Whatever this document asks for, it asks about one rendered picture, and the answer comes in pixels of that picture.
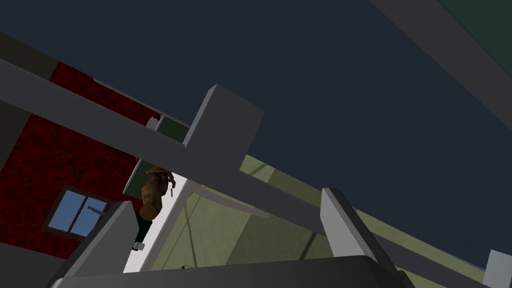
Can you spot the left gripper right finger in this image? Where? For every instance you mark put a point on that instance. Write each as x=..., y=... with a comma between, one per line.
x=347, y=231

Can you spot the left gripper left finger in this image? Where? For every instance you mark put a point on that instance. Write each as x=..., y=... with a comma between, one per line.
x=108, y=244

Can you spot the brown framed window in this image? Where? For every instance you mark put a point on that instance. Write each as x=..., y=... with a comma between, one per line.
x=76, y=214

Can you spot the brown hanging figure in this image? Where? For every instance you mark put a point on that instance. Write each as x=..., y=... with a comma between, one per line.
x=155, y=192

